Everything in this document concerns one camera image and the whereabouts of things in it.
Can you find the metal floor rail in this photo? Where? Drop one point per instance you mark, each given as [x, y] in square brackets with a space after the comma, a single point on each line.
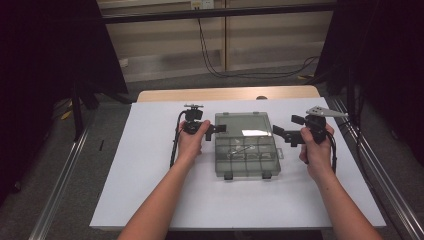
[60, 190]
[383, 173]

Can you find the black curtain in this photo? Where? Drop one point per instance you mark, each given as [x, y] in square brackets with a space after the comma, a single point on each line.
[383, 50]
[50, 50]

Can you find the white wall socket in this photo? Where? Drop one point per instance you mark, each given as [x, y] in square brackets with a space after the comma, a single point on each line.
[202, 4]

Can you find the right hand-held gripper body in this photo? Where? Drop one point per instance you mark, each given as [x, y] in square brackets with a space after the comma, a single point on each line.
[316, 126]

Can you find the transparent grey plastic compartment box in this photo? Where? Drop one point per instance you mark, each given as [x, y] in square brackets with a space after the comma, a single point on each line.
[246, 160]

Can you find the small metal part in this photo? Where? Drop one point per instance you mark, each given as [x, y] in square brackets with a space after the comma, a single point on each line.
[241, 150]

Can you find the person's left hand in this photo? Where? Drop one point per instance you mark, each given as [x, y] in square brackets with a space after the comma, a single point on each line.
[190, 146]

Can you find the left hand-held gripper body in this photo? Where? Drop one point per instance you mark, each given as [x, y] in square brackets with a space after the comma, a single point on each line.
[193, 115]

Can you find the person's right hand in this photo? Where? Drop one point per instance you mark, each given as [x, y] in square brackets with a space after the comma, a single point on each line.
[318, 160]

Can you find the black stand post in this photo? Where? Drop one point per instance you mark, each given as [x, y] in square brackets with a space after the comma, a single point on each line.
[77, 110]

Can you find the small white wall outlet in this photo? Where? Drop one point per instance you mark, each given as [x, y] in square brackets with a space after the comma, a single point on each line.
[123, 62]

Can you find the wooden table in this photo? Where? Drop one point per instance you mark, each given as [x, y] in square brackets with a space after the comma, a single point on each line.
[226, 93]

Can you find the black horizontal bar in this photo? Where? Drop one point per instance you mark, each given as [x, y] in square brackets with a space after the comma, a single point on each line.
[216, 13]

